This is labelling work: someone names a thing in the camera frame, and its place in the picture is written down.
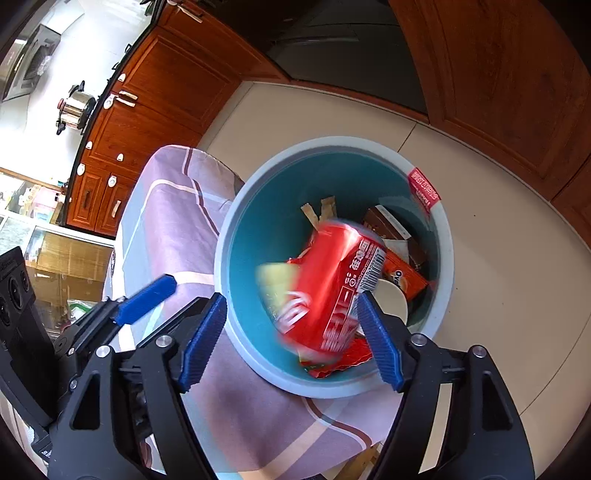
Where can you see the glass display cabinet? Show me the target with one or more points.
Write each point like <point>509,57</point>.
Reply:
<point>60,258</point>

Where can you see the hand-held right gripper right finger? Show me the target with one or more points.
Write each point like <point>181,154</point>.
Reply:
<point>381,346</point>

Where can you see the orange snack wrapper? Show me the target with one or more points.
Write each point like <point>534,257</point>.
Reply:
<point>406,277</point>

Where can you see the yellow-green crumpled wrapper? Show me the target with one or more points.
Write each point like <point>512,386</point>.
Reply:
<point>277,281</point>

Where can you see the table with checked cloth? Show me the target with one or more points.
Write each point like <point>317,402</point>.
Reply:
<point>258,424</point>

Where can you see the red plastic bag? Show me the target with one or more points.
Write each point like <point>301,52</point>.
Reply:
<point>337,362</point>

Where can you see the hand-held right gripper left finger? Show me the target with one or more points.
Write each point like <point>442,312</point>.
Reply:
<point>203,341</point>

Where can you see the wooden cabinet with doors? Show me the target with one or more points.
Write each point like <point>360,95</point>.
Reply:
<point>498,69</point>

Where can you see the beige paper scrap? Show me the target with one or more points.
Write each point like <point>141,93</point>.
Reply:
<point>318,210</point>

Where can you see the brown cardboard box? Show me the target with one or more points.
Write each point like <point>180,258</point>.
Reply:
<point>392,226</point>

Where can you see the red soda can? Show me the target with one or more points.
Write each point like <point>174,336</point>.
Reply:
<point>332,286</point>

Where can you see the black built-in oven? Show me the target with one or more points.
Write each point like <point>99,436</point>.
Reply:
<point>332,41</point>

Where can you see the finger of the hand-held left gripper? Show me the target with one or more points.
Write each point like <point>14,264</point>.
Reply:
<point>147,295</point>

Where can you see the teal plastic waste bin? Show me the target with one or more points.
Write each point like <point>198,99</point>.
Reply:
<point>258,221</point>

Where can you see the steel range hood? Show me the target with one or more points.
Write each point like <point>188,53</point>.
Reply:
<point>32,60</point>

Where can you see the steel cooking pot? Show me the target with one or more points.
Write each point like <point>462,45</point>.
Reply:
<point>76,108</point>

